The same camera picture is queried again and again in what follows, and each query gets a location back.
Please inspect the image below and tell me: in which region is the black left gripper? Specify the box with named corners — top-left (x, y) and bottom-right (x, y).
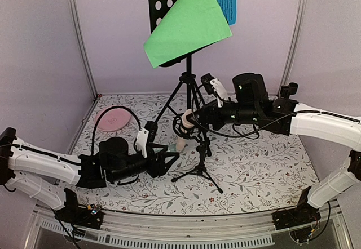
top-left (109, 144), bottom-right (179, 183)

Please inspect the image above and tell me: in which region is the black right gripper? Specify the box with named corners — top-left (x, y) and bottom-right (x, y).
top-left (185, 99), bottom-right (259, 134)

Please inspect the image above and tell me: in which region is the mint green toy microphone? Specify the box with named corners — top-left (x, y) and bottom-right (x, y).
top-left (153, 144), bottom-right (177, 154)

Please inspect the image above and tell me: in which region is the beige toy microphone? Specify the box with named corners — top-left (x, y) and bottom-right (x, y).
top-left (175, 109), bottom-right (194, 152)

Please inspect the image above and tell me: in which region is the black small tripod mic stand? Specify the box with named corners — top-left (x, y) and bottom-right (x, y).
top-left (170, 113), bottom-right (224, 194)

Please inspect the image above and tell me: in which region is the black round-base mic stand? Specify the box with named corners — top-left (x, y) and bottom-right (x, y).
top-left (279, 82), bottom-right (298, 99)

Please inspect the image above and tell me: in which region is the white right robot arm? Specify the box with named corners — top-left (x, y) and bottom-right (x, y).
top-left (187, 73), bottom-right (360, 224)

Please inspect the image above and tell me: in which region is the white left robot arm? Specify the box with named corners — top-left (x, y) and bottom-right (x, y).
top-left (1, 127), bottom-right (179, 223)

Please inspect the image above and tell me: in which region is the pink round pad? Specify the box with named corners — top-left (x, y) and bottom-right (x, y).
top-left (97, 109), bottom-right (132, 132)

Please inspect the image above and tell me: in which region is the floral patterned table mat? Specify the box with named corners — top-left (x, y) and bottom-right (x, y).
top-left (55, 94), bottom-right (322, 215)

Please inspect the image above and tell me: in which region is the green paper sheet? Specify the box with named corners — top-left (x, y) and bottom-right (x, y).
top-left (144, 0), bottom-right (232, 68)

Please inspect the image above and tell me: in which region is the black tripod music stand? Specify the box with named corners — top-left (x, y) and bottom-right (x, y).
top-left (146, 0), bottom-right (234, 157)

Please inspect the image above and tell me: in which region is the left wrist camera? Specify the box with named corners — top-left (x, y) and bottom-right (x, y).
top-left (135, 121), bottom-right (158, 158)

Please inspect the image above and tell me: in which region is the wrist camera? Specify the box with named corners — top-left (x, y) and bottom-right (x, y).
top-left (201, 73), bottom-right (229, 108)
top-left (135, 121), bottom-right (158, 158)

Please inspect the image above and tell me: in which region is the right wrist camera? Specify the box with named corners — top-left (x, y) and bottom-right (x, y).
top-left (201, 73), bottom-right (229, 108)

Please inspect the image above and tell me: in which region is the black braided left cable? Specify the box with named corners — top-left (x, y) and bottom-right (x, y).
top-left (91, 106), bottom-right (143, 157)

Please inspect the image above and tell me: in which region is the right metal frame post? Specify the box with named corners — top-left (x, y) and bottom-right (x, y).
top-left (278, 0), bottom-right (307, 95)

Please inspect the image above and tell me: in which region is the metal frame post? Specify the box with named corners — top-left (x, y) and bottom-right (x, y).
top-left (68, 0), bottom-right (98, 97)
top-left (278, 0), bottom-right (307, 95)

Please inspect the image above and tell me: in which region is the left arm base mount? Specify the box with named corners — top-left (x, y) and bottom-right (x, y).
top-left (55, 188), bottom-right (104, 234)

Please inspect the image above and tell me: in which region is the front metal rail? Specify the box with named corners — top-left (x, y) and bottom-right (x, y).
top-left (24, 201), bottom-right (355, 248)

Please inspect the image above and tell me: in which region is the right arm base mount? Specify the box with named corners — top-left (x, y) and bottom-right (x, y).
top-left (271, 186), bottom-right (331, 244)

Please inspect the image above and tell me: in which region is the left metal frame post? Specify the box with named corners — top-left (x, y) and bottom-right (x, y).
top-left (68, 0), bottom-right (98, 97)

